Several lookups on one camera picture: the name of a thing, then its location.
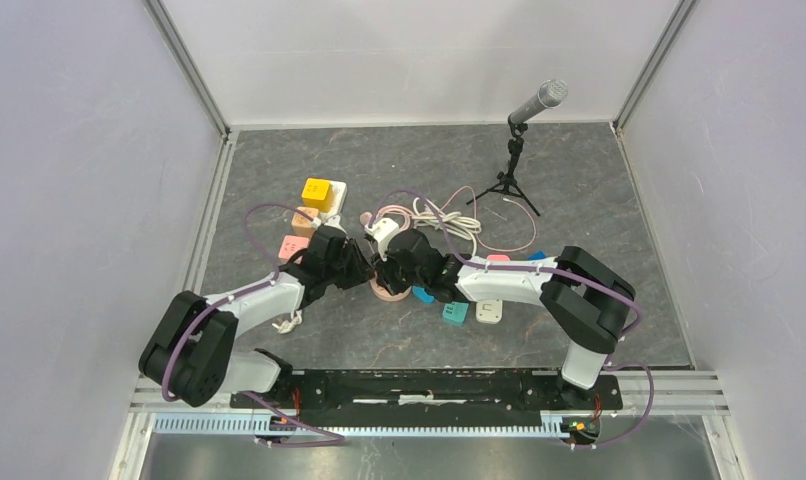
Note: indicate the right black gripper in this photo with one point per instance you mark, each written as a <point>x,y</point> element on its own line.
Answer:
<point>384,274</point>

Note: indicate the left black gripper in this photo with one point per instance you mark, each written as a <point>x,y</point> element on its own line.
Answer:
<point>362,270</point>

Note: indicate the round pink socket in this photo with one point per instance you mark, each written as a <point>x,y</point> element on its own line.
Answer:
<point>383,294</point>

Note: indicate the blue plug adapter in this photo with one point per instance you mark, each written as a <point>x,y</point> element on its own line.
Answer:
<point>422,295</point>

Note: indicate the teal power strip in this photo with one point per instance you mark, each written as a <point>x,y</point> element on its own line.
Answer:
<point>455,313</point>

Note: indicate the pink plug adapter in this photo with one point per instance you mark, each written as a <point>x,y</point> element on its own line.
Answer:
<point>498,258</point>

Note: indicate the white plug adapter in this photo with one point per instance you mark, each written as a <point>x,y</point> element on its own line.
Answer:
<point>489,311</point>

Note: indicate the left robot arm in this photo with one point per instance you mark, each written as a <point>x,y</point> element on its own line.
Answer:
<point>190,354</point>

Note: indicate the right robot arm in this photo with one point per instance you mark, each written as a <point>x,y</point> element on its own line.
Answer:
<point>588,300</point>

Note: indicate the pink cube plug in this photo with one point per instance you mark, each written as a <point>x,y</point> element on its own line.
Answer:
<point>290,245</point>

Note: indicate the orange cube plug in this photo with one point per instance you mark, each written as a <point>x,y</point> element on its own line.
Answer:
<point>302,221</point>

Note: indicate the yellow cube plug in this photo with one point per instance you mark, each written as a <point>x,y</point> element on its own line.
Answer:
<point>318,194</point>

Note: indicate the white power strip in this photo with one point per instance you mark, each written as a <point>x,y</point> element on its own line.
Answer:
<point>340,191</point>

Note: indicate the black tripod stand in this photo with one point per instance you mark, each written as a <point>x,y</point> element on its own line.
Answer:
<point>507,184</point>

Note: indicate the blue white green block stack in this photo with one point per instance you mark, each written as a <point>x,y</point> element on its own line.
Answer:
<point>537,255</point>

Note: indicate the grey microphone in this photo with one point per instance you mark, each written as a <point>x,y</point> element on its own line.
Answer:
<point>549,95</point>

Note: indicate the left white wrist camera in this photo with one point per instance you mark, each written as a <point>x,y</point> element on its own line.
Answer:
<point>333,221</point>

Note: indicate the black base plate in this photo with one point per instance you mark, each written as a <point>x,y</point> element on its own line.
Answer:
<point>502,397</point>

